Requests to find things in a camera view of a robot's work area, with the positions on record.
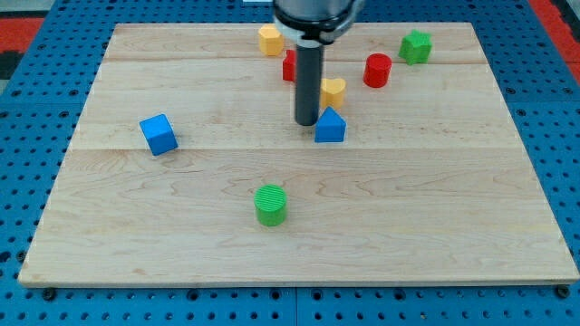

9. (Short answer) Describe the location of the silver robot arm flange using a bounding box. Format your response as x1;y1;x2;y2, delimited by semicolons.
273;0;365;47

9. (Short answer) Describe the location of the blue triangle block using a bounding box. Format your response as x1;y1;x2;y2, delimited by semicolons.
314;107;347;143

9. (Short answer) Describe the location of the green cylinder block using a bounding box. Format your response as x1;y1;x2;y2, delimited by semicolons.
254;184;287;226

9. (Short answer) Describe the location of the yellow heart block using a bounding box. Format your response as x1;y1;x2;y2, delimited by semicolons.
321;78;347;109

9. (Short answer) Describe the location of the red block behind rod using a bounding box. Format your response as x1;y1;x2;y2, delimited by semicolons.
282;49;296;82

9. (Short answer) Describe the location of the light wooden board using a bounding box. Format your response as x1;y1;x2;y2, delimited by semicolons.
19;23;579;288

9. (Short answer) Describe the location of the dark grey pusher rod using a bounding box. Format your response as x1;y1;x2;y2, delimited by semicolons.
295;44;324;126

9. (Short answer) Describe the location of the yellow hexagon block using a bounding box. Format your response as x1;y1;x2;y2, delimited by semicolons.
257;24;285;56

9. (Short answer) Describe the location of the red cylinder block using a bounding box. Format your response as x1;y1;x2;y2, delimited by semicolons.
362;53;392;88

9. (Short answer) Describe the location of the blue cube block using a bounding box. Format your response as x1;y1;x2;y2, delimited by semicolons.
140;113;179;156

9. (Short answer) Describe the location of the green star block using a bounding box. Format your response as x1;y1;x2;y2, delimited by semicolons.
398;30;432;65

